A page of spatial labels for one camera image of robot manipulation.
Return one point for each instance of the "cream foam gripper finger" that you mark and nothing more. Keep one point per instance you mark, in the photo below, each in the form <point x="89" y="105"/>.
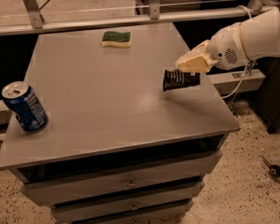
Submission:
<point x="200" y="50"/>
<point x="197" y="64"/>

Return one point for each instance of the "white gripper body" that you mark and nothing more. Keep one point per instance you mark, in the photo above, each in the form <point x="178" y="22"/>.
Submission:
<point x="224" y="48"/>

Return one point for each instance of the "black rxbar chocolate wrapper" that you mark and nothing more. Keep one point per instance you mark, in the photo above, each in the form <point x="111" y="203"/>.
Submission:
<point x="176" y="79"/>

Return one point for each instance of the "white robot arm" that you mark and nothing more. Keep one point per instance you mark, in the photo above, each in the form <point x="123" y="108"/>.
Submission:
<point x="260" y="35"/>

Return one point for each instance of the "dark rolling cabinet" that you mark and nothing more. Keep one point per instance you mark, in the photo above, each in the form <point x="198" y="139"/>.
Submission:
<point x="268" y="95"/>

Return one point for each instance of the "green yellow sponge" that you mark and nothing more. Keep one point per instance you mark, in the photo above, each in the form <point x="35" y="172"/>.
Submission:
<point x="116" y="39"/>

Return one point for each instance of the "grey drawer cabinet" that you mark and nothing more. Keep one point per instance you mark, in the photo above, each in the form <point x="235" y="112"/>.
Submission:
<point x="118" y="148"/>

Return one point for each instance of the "black caster wheel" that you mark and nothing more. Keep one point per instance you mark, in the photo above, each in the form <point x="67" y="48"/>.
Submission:
<point x="274" y="169"/>

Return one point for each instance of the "blue soda can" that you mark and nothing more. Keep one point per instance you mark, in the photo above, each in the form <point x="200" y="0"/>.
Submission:
<point x="21" y="99"/>

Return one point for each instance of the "metal railing frame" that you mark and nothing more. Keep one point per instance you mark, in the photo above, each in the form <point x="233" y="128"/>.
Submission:
<point x="22" y="17"/>

